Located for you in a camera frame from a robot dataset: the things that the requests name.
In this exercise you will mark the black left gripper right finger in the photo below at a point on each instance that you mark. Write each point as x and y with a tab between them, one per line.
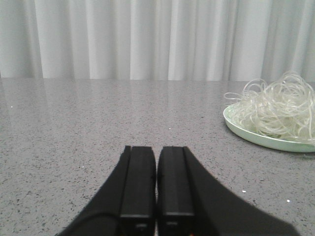
191	202

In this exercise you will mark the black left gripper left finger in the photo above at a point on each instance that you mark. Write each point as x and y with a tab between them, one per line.
125	203

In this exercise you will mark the translucent white vermicelli bundle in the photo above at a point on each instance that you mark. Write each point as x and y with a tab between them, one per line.
283	109

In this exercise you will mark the pale green round plate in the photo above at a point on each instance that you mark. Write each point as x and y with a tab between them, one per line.
268	142

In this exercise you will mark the white pleated curtain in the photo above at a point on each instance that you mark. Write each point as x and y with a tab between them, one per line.
157	39

